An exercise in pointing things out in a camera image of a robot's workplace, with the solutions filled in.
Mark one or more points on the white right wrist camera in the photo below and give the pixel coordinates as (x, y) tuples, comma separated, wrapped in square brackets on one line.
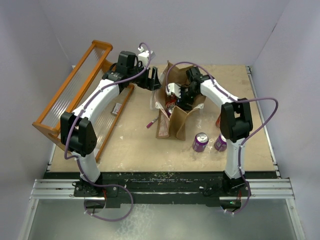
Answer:
[(173, 89)]

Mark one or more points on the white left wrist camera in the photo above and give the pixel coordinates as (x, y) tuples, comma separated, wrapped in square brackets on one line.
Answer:
[(144, 55)]

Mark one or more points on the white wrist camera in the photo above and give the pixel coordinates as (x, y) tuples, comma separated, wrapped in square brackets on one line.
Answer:
[(173, 89), (144, 55)]

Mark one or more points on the purple soda can front left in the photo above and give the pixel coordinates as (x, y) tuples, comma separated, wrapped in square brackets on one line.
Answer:
[(200, 142)]

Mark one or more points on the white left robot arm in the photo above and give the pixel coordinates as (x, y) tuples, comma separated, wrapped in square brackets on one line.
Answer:
[(77, 128)]

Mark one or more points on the small purple marker pen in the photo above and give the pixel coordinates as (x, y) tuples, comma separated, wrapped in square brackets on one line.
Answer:
[(152, 122)]

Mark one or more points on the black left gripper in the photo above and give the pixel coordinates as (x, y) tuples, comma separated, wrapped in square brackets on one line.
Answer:
[(152, 83)]

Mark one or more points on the purple soda can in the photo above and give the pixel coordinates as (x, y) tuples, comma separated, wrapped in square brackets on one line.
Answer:
[(200, 142), (220, 143)]

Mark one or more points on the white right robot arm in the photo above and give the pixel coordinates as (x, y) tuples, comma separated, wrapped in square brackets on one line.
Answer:
[(235, 122)]

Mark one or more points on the brown canvas tote bag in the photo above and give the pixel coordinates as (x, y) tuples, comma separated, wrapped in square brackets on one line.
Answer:
[(174, 126)]

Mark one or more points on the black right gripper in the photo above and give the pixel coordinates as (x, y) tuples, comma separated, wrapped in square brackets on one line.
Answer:
[(181, 101)]

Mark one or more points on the aluminium front rail frame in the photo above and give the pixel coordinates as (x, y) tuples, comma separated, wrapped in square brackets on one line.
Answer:
[(269, 214)]

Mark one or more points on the purple soda can front right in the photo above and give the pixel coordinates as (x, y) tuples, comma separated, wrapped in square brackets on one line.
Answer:
[(220, 143)]

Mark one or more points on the small brown packet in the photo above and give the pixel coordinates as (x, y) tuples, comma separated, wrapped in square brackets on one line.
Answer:
[(116, 109)]

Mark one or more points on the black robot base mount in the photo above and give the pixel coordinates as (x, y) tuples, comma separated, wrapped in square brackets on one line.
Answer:
[(156, 188)]

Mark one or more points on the orange wooden framed tray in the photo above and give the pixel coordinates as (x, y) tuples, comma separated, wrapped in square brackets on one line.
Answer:
[(77, 87)]

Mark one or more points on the red cola can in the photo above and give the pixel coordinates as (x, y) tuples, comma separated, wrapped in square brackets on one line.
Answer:
[(170, 110), (218, 122), (170, 102)]

